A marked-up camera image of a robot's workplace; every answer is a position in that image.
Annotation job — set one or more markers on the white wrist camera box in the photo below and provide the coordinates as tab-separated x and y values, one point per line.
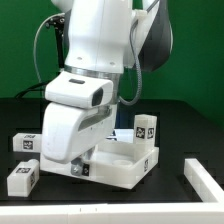
79	91

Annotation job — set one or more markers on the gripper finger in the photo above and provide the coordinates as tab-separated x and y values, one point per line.
79	168

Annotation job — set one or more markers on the white square tabletop tray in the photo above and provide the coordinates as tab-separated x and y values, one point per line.
115	163

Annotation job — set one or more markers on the black camera on stand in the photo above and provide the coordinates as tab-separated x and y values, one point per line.
57	21

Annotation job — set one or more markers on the black camera stand pole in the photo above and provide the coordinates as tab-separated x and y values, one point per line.
59	45

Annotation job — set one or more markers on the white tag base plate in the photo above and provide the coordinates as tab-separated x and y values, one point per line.
122	135

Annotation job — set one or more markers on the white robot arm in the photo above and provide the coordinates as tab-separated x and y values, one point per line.
104	38

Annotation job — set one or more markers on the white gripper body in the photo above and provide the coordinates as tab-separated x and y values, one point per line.
68	132

